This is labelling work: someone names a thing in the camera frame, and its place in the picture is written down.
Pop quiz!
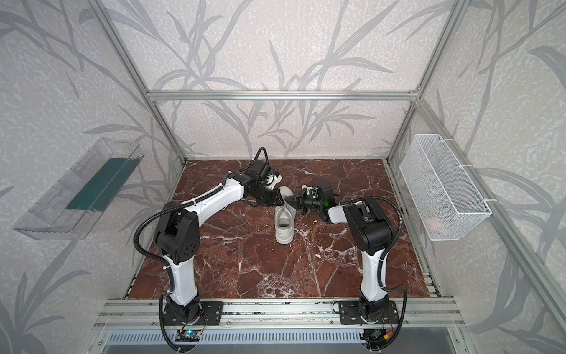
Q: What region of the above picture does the white sneaker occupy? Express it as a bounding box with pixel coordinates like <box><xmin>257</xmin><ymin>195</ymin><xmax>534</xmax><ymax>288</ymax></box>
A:
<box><xmin>275</xmin><ymin>186</ymin><xmax>296</xmax><ymax>245</ymax></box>

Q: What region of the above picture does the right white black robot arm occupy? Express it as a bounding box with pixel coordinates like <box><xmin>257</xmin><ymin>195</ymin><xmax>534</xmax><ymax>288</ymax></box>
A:
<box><xmin>283</xmin><ymin>180</ymin><xmax>405</xmax><ymax>330</ymax></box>

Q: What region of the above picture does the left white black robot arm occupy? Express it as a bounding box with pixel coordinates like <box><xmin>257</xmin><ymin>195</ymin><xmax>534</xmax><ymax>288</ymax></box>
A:
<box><xmin>133</xmin><ymin>147</ymin><xmax>284</xmax><ymax>323</ymax></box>

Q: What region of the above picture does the pink object in basket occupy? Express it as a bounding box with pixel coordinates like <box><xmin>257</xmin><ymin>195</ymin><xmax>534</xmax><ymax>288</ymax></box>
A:
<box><xmin>426</xmin><ymin>217</ymin><xmax>447</xmax><ymax>235</ymax></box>

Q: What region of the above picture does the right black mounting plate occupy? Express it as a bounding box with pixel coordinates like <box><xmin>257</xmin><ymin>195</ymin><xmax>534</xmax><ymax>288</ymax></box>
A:
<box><xmin>336</xmin><ymin>299</ymin><xmax>400</xmax><ymax>325</ymax></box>

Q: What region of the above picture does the black mounting plate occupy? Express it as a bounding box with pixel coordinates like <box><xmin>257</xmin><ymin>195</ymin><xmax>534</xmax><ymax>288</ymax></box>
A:
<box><xmin>336</xmin><ymin>299</ymin><xmax>400</xmax><ymax>325</ymax></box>
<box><xmin>164</xmin><ymin>300</ymin><xmax>224</xmax><ymax>326</ymax></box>

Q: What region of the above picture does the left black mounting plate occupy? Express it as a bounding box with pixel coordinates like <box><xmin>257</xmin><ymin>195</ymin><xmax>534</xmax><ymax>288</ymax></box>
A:
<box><xmin>164</xmin><ymin>300</ymin><xmax>224</xmax><ymax>326</ymax></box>

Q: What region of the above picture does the right electronics board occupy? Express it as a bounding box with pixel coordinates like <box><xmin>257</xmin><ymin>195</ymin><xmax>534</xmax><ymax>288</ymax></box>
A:
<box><xmin>361</xmin><ymin>328</ymin><xmax>394</xmax><ymax>343</ymax></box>

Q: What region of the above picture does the electronics board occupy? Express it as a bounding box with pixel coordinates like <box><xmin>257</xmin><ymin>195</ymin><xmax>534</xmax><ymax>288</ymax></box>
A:
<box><xmin>175</xmin><ymin>330</ymin><xmax>203</xmax><ymax>343</ymax></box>
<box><xmin>361</xmin><ymin>328</ymin><xmax>394</xmax><ymax>343</ymax></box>

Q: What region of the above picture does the left electronics board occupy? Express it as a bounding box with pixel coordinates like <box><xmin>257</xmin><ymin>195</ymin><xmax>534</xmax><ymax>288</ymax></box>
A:
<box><xmin>175</xmin><ymin>330</ymin><xmax>203</xmax><ymax>343</ymax></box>

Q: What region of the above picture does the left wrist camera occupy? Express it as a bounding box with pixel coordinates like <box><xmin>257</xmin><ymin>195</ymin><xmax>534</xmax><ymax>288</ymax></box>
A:
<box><xmin>265</xmin><ymin>170</ymin><xmax>282</xmax><ymax>189</ymax></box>

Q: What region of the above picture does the aluminium frame crossbar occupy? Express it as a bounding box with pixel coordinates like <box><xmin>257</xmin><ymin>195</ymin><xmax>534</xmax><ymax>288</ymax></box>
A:
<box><xmin>147</xmin><ymin>91</ymin><xmax>417</xmax><ymax>101</ymax></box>

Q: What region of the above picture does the white wire mesh basket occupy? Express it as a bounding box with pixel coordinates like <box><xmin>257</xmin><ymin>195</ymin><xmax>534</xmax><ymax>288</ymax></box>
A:
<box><xmin>399</xmin><ymin>134</ymin><xmax>492</xmax><ymax>241</ymax></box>

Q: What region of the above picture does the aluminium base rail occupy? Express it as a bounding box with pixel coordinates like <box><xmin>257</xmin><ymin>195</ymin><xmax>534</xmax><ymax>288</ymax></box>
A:
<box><xmin>93</xmin><ymin>297</ymin><xmax>465</xmax><ymax>330</ymax></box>

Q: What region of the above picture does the clear plastic wall bin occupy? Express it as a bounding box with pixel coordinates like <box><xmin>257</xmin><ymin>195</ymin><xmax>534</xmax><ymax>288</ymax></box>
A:
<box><xmin>13</xmin><ymin>138</ymin><xmax>144</xmax><ymax>240</ymax></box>

